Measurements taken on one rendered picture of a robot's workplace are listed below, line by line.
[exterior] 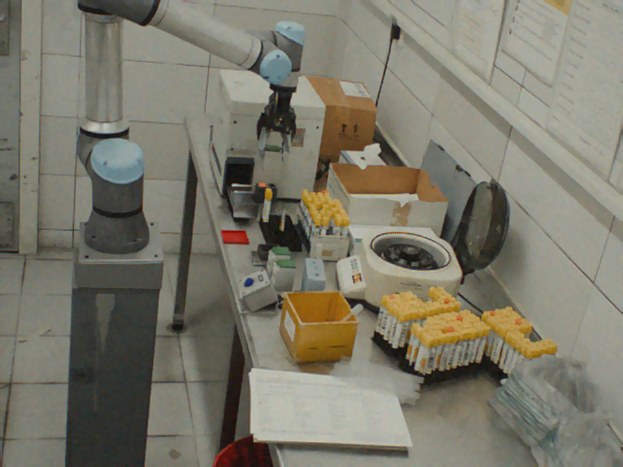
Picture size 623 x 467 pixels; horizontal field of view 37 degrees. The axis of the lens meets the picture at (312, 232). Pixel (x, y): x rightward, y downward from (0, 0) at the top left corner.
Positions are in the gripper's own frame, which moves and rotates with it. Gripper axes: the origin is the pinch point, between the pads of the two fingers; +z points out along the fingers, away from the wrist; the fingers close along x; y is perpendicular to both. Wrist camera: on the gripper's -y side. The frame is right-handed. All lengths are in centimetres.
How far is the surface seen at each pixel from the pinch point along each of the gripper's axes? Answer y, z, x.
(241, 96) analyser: -22.4, -7.8, -7.5
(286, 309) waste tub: 54, 15, -1
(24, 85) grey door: -141, 34, -80
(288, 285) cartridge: 33.0, 20.6, 3.0
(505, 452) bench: 92, 22, 39
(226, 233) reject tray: 4.2, 21.9, -10.2
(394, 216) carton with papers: 5.9, 12.6, 34.3
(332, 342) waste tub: 63, 17, 8
